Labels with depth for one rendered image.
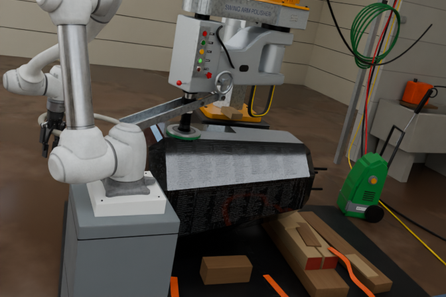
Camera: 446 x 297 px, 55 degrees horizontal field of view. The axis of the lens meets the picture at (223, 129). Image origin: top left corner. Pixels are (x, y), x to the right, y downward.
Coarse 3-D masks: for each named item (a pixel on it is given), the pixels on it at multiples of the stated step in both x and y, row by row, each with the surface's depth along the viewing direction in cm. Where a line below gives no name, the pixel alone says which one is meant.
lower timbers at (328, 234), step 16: (320, 224) 350; (272, 240) 326; (336, 240) 330; (288, 256) 301; (304, 272) 280; (320, 272) 282; (336, 272) 285; (320, 288) 266; (336, 288) 270; (368, 288) 288; (384, 288) 288
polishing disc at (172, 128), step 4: (176, 124) 280; (168, 128) 270; (172, 128) 271; (176, 128) 273; (192, 128) 279; (172, 132) 264; (176, 132) 265; (180, 132) 266; (184, 132) 268; (188, 132) 270; (192, 132) 271; (196, 132) 272; (180, 136) 263; (184, 136) 263; (188, 136) 263; (192, 136) 265; (196, 136) 267
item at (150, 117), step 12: (204, 96) 281; (216, 96) 273; (156, 108) 259; (168, 108) 265; (180, 108) 256; (192, 108) 263; (120, 120) 245; (132, 120) 250; (144, 120) 243; (156, 120) 248
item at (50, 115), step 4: (48, 112) 201; (52, 112) 200; (48, 116) 201; (52, 116) 201; (56, 116) 201; (60, 116) 202; (48, 120) 201; (52, 120) 203; (56, 120) 205; (60, 120) 207; (48, 124) 202; (56, 124) 205; (60, 124) 208; (56, 128) 206
